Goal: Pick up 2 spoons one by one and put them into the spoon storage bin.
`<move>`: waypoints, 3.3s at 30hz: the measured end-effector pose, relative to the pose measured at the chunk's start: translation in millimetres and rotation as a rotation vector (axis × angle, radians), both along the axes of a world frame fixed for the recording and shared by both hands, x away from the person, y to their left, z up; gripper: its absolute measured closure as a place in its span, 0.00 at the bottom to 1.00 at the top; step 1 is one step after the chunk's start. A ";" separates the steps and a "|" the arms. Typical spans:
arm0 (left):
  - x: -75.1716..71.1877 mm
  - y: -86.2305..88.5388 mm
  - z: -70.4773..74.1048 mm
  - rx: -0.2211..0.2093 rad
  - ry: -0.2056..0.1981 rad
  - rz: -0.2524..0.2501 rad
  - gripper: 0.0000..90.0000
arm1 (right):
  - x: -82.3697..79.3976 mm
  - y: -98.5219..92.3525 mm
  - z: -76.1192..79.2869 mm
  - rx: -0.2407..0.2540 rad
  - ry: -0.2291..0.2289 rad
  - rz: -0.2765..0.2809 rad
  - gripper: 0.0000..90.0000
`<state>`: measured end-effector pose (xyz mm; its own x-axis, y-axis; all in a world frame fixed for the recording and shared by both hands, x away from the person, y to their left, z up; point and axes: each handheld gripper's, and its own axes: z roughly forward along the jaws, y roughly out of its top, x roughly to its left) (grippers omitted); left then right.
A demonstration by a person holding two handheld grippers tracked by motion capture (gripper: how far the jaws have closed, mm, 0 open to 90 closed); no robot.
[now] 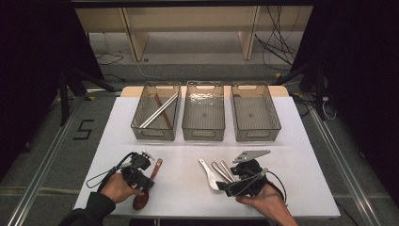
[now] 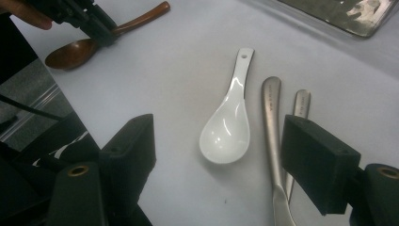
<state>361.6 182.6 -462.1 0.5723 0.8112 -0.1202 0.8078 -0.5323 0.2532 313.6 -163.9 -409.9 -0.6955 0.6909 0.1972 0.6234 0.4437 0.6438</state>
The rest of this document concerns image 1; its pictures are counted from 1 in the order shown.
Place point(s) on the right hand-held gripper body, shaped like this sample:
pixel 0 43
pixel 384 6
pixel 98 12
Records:
pixel 251 182

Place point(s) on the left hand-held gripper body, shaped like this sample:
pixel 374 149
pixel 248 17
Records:
pixel 135 174

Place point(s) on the brown wooden spoon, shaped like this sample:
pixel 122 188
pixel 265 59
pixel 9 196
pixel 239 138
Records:
pixel 140 201

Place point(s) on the metal knife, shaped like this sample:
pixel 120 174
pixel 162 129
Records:
pixel 219 171

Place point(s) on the metal fork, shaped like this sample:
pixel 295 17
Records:
pixel 227 169

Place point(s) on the white ceramic spoon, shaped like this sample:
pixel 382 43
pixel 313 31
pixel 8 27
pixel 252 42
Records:
pixel 207 171

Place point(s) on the clear grey plastic bin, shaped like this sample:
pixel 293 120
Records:
pixel 150 133
pixel 204 133
pixel 254 135

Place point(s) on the white chopstick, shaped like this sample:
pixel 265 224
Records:
pixel 150 121
pixel 147 119

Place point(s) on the brown chopstick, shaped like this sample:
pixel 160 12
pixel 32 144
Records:
pixel 166 121
pixel 169 121

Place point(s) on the person's left hand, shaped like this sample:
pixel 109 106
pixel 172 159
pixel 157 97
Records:
pixel 116 188

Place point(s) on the person's right hand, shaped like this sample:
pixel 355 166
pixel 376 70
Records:
pixel 266 201

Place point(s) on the white table cover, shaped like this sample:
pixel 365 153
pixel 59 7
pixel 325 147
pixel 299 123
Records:
pixel 298 132

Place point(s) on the black tripod stand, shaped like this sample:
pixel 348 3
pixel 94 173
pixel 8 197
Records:
pixel 64 100
pixel 318 94

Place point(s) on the black curtain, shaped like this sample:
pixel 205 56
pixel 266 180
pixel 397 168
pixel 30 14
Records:
pixel 37 62
pixel 360 62

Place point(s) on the light wooden desk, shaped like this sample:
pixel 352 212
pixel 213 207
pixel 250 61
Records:
pixel 188 19

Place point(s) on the black overhead bar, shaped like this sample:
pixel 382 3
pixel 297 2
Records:
pixel 188 3

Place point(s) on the metal floor rail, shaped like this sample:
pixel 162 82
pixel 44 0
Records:
pixel 40 175
pixel 345 163

